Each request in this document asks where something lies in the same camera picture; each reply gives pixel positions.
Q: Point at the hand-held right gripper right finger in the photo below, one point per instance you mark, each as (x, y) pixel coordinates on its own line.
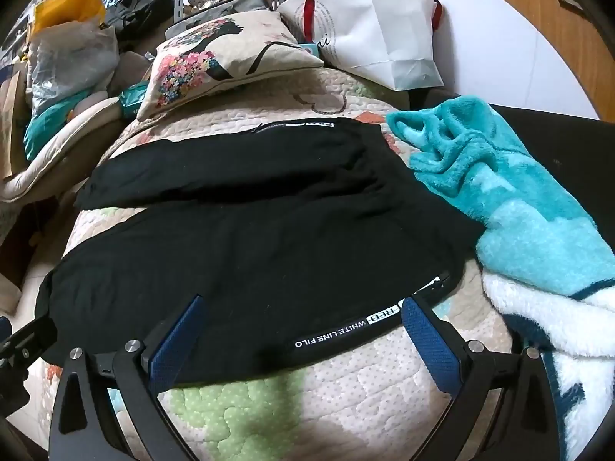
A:
(427, 341)

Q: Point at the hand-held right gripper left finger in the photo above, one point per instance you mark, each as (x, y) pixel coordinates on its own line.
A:
(178, 341)

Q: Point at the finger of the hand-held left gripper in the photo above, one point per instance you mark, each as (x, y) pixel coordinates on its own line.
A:
(33, 335)

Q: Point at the black pants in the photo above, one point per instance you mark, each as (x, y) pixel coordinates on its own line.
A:
(264, 230)

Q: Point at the heart-patterned quilt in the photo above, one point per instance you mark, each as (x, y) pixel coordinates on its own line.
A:
(336, 394)

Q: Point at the teal and white fleece blanket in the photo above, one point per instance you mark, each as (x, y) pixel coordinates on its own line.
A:
(519, 221)

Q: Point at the beige padded cushion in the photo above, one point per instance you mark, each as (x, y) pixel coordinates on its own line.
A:
(57, 153)

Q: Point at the teal cloth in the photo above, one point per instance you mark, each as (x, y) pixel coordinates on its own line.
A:
(43, 127)

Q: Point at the brown cardboard box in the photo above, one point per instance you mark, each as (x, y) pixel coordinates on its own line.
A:
(12, 120)

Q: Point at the teal tissue pack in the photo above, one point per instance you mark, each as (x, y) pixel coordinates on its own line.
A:
(132, 98)

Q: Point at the clear plastic bag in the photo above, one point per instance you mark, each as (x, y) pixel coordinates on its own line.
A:
(72, 57)

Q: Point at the floral printed pillow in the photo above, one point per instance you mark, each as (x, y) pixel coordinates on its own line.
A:
(240, 53)

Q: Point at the small teal box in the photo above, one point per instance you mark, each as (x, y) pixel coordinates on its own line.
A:
(310, 48)

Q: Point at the black jacket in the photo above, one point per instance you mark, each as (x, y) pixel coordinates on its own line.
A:
(144, 9)

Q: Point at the yellow bag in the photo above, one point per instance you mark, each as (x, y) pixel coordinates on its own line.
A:
(67, 2)

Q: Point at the grey fabric bag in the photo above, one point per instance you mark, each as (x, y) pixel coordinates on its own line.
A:
(240, 5)

